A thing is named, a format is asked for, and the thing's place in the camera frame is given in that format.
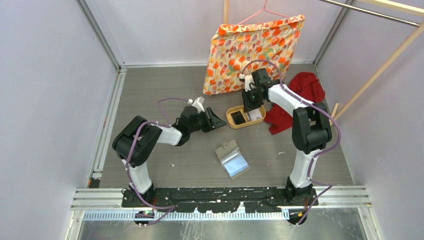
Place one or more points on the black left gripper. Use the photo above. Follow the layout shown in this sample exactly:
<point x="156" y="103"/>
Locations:
<point x="214" y="121"/>

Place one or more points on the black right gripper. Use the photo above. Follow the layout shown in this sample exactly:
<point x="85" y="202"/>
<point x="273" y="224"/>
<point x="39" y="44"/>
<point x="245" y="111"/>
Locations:
<point x="249" y="105"/>

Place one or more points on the silver VIP card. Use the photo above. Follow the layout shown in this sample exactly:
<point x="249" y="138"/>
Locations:
<point x="254" y="115"/>

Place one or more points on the tan oval tray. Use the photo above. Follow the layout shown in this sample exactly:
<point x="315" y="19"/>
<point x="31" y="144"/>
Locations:
<point x="248" y="123"/>

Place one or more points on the black card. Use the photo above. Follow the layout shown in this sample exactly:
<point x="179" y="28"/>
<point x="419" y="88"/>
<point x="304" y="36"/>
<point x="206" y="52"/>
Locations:
<point x="238" y="118"/>

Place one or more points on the taupe leather card holder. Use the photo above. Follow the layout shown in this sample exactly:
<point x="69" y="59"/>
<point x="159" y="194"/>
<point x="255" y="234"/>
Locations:
<point x="232" y="160"/>

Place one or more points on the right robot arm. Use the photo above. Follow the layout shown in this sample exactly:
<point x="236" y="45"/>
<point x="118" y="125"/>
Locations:
<point x="310" y="133"/>

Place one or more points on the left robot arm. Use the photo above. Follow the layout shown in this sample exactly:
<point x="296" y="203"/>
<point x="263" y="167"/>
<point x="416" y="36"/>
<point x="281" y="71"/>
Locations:
<point x="135" y="143"/>

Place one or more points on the floral fabric bag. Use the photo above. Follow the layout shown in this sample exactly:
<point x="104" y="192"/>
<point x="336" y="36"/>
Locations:
<point x="243" y="48"/>

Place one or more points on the red cloth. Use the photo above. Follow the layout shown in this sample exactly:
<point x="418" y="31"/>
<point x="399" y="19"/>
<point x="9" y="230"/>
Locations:
<point x="304" y="86"/>

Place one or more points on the metal rod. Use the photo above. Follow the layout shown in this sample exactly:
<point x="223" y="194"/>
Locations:
<point x="372" y="13"/>

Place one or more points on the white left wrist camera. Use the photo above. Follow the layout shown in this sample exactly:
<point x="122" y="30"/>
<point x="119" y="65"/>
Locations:
<point x="197" y="103"/>

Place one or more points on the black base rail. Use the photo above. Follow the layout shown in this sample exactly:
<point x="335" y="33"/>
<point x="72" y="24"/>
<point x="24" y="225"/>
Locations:
<point x="216" y="200"/>

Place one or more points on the wooden rack frame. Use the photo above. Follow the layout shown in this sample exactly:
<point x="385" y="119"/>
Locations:
<point x="360" y="46"/>

